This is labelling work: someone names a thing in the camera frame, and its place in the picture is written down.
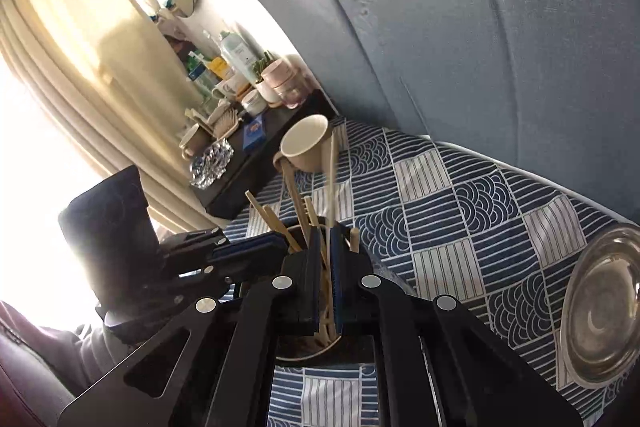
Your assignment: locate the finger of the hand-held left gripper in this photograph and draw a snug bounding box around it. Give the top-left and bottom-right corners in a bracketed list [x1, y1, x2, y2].
[170, 241, 292, 297]
[159, 228, 282, 259]

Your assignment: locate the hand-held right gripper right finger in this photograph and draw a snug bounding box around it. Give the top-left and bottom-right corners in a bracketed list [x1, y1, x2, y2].
[329, 228, 584, 427]

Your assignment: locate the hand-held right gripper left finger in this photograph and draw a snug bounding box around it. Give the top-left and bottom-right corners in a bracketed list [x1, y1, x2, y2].
[57, 227, 321, 427]

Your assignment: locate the black utensil holder cup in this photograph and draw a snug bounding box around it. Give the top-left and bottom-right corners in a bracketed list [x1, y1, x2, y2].
[232, 219, 381, 365]

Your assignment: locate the person's left forearm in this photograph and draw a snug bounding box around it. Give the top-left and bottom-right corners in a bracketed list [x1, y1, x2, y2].
[30, 322, 146, 400]

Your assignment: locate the dark side table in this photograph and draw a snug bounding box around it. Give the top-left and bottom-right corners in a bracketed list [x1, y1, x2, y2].
[190, 89, 338, 220]

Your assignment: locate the glass ashtray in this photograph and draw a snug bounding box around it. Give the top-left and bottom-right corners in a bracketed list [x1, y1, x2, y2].
[189, 142, 235, 190]

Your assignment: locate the small blue box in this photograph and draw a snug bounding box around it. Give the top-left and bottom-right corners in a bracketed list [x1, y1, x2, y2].
[242, 117, 266, 152]

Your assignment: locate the beige ceramic mug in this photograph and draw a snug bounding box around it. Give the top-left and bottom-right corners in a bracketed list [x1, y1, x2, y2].
[272, 114, 333, 172]

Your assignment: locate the brown mug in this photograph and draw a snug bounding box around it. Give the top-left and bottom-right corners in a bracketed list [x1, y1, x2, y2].
[178, 123, 216, 158]

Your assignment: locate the wooden hairbrush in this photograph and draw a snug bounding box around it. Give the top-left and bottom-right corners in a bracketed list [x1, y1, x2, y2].
[207, 104, 243, 138]

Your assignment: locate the blue patterned cloth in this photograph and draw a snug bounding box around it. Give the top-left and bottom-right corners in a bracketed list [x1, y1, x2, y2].
[220, 114, 640, 427]

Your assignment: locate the white cream jar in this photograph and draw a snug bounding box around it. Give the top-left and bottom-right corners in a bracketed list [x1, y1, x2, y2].
[241, 89, 268, 116]

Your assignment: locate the maroon cloth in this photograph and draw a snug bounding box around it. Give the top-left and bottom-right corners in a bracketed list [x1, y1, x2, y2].
[0, 299, 76, 418]

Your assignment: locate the white mug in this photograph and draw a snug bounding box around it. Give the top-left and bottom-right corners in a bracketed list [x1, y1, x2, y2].
[211, 74, 251, 100]

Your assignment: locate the small potted plant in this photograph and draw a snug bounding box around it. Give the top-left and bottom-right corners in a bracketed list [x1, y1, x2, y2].
[252, 52, 281, 104]

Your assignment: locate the pink lidded jar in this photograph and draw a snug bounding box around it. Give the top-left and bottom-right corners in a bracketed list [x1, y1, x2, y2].
[261, 59, 296, 90]

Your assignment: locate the yellow bottle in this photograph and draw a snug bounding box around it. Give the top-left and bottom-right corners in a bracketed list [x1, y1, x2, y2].
[207, 57, 233, 80]

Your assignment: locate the green bottle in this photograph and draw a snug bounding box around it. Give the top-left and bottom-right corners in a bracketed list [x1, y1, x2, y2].
[187, 52, 216, 92]

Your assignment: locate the tall white spray bottle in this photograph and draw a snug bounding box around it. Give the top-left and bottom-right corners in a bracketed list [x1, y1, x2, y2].
[218, 31, 258, 80]

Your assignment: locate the beige curtain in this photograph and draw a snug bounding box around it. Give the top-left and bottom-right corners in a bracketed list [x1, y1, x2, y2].
[0, 0, 221, 233]

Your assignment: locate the stainless steel bowl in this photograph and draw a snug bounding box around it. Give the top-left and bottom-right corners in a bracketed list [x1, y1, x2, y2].
[560, 227, 640, 390]

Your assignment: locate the blue-grey upholstered headboard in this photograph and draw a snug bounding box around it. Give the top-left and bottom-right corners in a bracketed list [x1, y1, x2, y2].
[182, 0, 640, 228]

